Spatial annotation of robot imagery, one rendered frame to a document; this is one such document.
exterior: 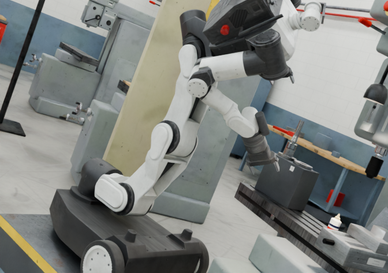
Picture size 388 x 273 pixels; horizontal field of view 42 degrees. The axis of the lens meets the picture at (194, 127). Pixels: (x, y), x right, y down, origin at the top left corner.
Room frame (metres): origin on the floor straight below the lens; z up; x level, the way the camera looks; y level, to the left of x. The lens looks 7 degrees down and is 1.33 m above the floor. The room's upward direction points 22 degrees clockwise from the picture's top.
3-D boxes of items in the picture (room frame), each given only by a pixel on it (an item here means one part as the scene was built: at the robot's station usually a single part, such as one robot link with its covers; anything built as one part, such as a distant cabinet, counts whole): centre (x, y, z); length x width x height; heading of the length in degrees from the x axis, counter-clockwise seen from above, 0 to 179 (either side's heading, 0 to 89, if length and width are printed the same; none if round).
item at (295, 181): (2.27, -0.48, 1.00); 0.22 x 0.12 x 0.20; 40
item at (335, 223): (1.88, -0.63, 0.96); 0.04 x 0.04 x 0.11
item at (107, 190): (2.19, 0.18, 0.68); 0.21 x 0.20 x 0.13; 51
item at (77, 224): (2.17, 0.15, 0.59); 0.64 x 0.52 x 0.33; 51
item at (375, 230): (1.75, -0.76, 1.01); 0.06 x 0.05 x 0.06; 28
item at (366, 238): (1.73, -0.71, 0.99); 0.15 x 0.06 x 0.04; 28
